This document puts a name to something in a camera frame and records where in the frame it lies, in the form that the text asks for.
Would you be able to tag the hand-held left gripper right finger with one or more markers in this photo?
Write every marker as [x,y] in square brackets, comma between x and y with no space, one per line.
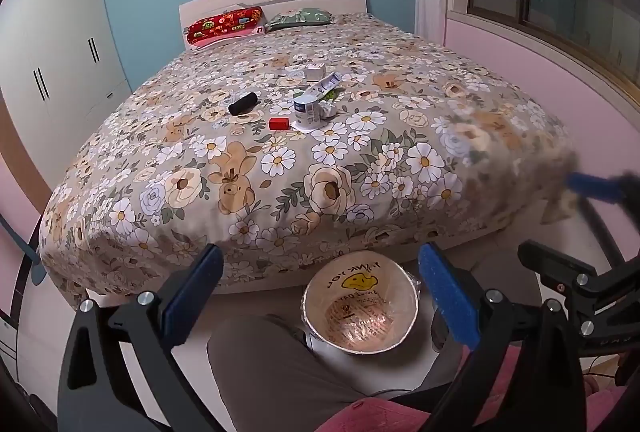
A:
[445,297]

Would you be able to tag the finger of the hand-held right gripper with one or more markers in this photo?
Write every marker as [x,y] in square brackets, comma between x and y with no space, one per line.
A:
[555,264]
[595,188]

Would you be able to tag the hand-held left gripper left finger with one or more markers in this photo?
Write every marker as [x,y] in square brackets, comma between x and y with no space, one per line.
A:
[195,297]

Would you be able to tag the white trash bin with bag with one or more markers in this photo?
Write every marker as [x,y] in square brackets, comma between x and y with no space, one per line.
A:
[360,312]

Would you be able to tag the small red box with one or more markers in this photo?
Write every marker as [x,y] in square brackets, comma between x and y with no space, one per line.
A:
[279,123]

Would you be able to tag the black cylinder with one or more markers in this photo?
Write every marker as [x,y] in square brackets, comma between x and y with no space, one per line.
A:
[243,103]

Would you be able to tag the white and blue plastic cup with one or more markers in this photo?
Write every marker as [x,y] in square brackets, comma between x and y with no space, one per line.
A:
[307,108]

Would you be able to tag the green and white wrapper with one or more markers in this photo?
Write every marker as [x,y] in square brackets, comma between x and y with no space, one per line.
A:
[328,102]

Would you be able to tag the white and blue tube box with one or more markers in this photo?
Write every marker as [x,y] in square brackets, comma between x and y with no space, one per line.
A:
[325,84]

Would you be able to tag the small white carton box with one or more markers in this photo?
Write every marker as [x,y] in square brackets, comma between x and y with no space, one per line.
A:
[314,72]

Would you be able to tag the person's grey trouser leg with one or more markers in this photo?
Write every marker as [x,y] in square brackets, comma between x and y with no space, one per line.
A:
[275,372]

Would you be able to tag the floral bed blanket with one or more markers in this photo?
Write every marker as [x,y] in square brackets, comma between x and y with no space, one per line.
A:
[240,182]

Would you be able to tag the pink garment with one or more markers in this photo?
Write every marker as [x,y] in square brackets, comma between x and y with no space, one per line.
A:
[380,417]

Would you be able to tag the white wardrobe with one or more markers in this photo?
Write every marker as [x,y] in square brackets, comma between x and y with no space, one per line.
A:
[55,62]

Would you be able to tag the red patterned pillow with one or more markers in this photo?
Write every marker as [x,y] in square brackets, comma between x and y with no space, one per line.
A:
[222,24]

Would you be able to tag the green floral pillow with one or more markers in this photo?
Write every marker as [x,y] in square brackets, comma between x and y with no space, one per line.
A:
[297,18]

